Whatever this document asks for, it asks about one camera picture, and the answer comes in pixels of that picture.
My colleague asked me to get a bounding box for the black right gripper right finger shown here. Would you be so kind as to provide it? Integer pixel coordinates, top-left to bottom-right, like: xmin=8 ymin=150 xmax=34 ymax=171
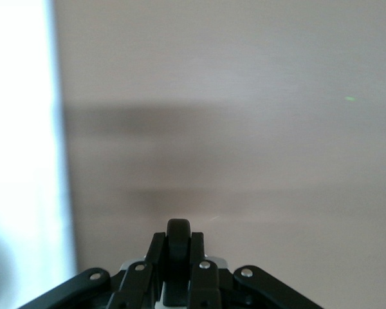
xmin=188 ymin=232 xmax=323 ymax=309

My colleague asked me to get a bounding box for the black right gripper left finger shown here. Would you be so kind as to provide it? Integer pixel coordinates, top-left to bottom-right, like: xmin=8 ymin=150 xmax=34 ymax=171
xmin=19 ymin=232 xmax=167 ymax=309

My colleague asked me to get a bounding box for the white mug with black handle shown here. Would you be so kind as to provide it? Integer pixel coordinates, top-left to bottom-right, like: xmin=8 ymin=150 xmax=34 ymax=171
xmin=120 ymin=218 xmax=229 ymax=309

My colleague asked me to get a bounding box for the white cloth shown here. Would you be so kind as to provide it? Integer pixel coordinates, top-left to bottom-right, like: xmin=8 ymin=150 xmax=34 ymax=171
xmin=0 ymin=0 xmax=77 ymax=290

